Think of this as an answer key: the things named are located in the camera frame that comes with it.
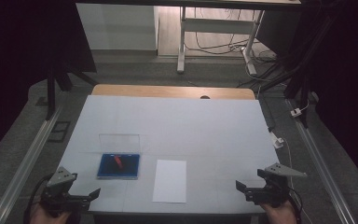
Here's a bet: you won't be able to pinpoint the black stand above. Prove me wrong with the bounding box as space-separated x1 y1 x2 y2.
260 12 337 129
45 60 100 121

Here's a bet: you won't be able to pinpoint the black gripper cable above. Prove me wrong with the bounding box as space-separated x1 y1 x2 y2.
287 186 303 224
23 173 54 224

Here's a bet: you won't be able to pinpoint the person's left hand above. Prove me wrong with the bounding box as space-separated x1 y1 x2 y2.
29 203 73 224

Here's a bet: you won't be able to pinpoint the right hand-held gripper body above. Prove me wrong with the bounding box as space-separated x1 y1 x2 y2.
245 162 308 208

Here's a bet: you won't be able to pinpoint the wooden table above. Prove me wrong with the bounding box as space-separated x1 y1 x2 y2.
91 83 256 101

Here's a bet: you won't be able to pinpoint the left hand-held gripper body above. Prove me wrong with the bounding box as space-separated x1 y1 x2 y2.
41 166 90 217

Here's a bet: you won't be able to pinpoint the white cabinet panel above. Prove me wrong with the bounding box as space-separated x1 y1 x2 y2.
76 3 158 51

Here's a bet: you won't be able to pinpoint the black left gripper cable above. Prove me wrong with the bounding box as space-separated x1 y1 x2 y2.
23 173 54 224

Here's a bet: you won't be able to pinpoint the white paper sheet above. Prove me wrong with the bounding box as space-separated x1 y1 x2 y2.
152 159 187 204

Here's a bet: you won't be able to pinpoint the white cable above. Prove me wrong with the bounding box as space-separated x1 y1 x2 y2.
282 138 315 224

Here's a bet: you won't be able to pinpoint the white desk frame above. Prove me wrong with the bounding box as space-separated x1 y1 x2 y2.
176 6 266 77

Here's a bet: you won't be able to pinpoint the red stamp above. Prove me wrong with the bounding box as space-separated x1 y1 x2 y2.
113 156 124 171

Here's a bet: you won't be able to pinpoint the black floor cables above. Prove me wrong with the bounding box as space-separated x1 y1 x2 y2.
185 7 288 89

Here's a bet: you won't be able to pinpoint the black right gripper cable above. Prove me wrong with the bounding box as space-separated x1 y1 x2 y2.
287 186 303 224

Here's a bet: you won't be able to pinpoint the aluminium floor rail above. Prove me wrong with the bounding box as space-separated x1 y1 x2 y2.
284 98 357 224
0 105 63 224

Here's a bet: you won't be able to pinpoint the blue case with clear lid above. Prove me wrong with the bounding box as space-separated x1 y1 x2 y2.
97 133 142 180

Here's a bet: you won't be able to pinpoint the white table cover board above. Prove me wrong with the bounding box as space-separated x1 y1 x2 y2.
55 94 281 216

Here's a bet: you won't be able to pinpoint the white power plug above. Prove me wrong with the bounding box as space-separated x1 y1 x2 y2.
270 132 285 150

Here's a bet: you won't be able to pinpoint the person's right hand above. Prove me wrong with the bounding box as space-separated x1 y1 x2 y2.
259 200 297 224

